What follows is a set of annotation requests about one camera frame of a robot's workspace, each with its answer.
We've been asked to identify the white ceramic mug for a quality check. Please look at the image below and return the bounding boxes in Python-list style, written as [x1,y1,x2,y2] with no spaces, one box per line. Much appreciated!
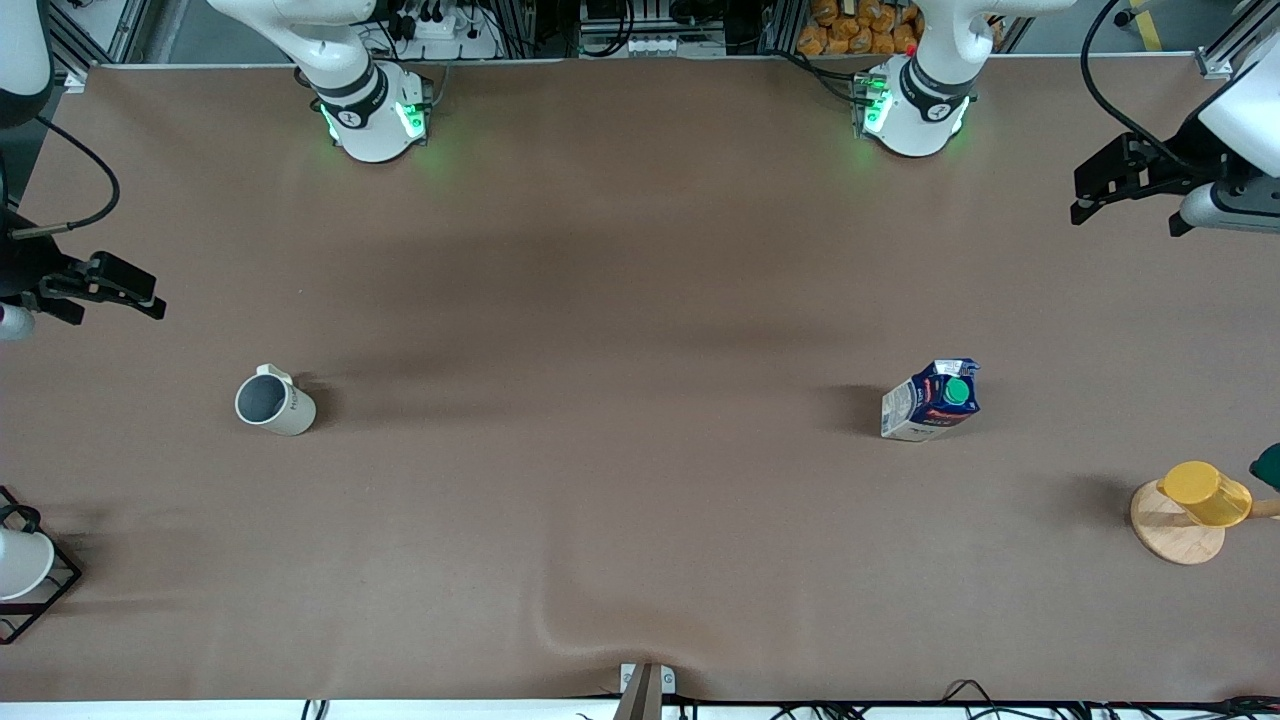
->
[234,363,317,437]

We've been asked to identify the blue milk carton green cap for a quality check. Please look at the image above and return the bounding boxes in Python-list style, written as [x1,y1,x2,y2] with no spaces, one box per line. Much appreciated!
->
[880,358,982,442]

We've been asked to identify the white cup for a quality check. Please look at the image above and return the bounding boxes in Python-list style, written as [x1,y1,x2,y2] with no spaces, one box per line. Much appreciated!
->
[0,527,55,601]

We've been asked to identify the yellow plastic cup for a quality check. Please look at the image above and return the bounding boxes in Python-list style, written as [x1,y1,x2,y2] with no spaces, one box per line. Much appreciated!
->
[1157,460,1253,528]

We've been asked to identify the round wooden cup stand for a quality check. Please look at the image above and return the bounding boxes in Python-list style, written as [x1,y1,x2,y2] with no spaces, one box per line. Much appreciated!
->
[1130,480,1280,566]

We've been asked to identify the bag of orange items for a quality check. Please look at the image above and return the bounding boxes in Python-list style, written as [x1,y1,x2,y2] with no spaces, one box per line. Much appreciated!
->
[797,0,923,57]

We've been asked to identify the white power strip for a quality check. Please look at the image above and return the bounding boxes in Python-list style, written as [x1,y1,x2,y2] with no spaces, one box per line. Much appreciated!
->
[580,33,727,58]
[398,8,503,61]

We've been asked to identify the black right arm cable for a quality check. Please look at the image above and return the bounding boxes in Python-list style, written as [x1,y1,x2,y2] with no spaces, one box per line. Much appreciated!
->
[8,115,121,241]

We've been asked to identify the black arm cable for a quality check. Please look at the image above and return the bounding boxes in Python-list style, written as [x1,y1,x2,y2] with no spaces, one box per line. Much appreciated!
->
[8,115,121,241]
[1080,0,1186,161]

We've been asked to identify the aluminium frame profile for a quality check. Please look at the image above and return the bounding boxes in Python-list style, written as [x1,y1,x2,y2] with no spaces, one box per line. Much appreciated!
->
[1195,0,1266,81]
[52,0,151,94]

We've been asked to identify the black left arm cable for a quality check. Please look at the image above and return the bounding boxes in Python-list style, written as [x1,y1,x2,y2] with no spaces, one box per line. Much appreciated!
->
[1080,0,1186,161]

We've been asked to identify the black wire rack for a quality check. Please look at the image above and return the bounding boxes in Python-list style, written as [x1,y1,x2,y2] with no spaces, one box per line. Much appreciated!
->
[0,485,83,646]

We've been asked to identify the grey table clamp mount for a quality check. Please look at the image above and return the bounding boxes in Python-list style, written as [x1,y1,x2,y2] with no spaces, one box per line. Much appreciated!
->
[612,662,677,720]

